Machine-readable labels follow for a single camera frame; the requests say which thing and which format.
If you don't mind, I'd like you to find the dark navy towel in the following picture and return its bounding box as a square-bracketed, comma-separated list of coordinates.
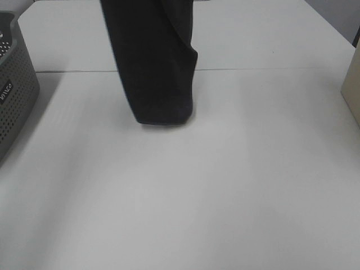
[101, 0, 198, 125]

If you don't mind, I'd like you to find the grey perforated plastic basket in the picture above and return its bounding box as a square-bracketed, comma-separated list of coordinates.
[1, 11, 40, 159]

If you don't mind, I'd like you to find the beige box at right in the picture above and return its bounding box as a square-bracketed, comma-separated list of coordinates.
[341, 43, 360, 125]

